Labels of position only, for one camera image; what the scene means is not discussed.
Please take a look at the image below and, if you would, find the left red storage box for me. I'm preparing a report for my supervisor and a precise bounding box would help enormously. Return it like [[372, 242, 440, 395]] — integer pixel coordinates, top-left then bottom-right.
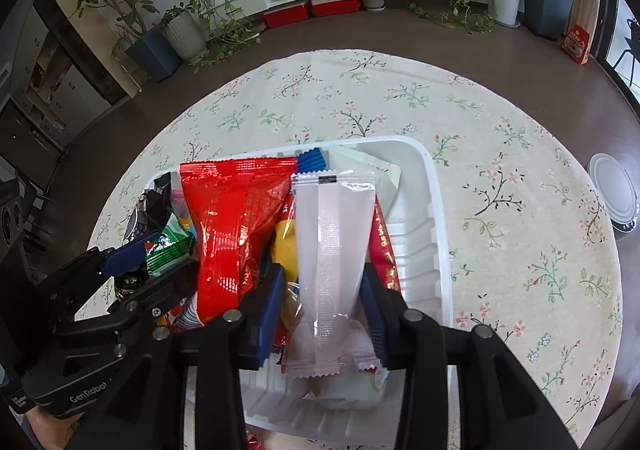
[[262, 1, 310, 29]]

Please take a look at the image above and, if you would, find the orange snack stick packet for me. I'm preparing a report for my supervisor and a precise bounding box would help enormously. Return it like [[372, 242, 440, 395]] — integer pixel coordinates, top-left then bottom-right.
[[271, 218, 299, 329]]

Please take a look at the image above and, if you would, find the wooden shelf cabinet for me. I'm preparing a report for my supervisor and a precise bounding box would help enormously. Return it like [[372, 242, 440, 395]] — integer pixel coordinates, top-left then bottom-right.
[[11, 0, 140, 149]]

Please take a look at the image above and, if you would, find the dark blue planter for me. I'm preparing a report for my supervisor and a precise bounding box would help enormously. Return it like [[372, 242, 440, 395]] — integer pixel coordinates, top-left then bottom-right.
[[524, 0, 574, 41], [125, 27, 182, 83]]

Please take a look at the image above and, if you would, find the white translucent snack packet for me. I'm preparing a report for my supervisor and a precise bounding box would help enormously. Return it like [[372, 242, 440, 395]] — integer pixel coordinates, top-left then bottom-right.
[[283, 170, 380, 378]]

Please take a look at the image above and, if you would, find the right red storage box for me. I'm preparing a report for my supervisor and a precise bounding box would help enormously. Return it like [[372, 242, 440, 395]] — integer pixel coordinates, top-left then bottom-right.
[[310, 0, 360, 18]]

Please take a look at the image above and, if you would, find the red gift box on floor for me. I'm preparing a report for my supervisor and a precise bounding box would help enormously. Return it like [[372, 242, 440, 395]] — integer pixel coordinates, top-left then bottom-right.
[[560, 25, 591, 66]]

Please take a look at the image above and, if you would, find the red patterned candy packet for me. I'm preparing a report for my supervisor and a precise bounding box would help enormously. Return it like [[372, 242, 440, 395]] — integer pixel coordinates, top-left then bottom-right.
[[369, 200, 400, 292]]

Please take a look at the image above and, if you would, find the blue yellow cake packet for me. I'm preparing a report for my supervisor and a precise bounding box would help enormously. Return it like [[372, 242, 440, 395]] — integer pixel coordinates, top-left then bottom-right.
[[296, 148, 328, 174]]

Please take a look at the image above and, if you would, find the green candy packet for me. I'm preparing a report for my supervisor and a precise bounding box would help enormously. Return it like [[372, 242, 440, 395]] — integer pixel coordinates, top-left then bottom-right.
[[145, 214, 195, 277]]

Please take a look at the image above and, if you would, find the pink wafer packet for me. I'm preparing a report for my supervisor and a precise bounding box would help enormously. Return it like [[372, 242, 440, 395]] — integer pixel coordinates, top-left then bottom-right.
[[170, 189, 191, 221]]

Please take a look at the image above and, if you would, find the black chocolate ice cream packet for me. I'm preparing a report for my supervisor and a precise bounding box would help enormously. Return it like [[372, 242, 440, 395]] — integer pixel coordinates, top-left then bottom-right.
[[124, 173, 172, 243]]

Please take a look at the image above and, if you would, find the floral round tablecloth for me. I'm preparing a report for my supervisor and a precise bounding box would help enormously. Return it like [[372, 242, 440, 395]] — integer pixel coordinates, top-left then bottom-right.
[[90, 50, 623, 444]]

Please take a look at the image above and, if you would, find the red storage box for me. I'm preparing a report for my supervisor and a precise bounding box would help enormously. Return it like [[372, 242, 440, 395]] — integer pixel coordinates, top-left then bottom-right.
[[310, 0, 360, 18], [262, 1, 310, 29]]

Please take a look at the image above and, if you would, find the white foam tray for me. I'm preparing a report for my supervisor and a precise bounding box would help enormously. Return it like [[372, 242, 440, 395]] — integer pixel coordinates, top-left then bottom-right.
[[144, 134, 456, 447]]

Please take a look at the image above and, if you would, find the left hand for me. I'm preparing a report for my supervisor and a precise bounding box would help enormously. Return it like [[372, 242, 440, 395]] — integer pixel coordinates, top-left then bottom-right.
[[26, 407, 82, 450]]

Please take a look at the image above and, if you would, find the dark blue planter left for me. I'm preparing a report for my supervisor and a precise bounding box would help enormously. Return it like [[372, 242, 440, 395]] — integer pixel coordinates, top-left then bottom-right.
[[125, 27, 182, 83]]

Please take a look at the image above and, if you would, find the black balcony chair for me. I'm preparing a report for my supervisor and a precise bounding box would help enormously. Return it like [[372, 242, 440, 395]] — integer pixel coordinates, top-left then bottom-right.
[[613, 18, 640, 85]]

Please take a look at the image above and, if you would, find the white round device on floor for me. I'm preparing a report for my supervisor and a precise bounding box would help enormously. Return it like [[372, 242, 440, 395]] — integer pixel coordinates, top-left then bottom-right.
[[587, 153, 639, 233]]

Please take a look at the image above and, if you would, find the white ribbed planter left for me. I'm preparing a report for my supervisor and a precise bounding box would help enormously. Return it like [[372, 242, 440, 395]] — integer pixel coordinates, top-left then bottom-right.
[[163, 12, 206, 62]]

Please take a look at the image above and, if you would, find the dark blue planter right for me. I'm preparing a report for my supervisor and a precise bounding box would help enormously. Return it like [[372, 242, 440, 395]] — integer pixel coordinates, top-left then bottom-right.
[[524, 0, 574, 41]]

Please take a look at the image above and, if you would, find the large red snack bag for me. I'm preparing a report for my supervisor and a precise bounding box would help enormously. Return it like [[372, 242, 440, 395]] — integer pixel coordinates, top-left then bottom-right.
[[179, 157, 297, 325]]

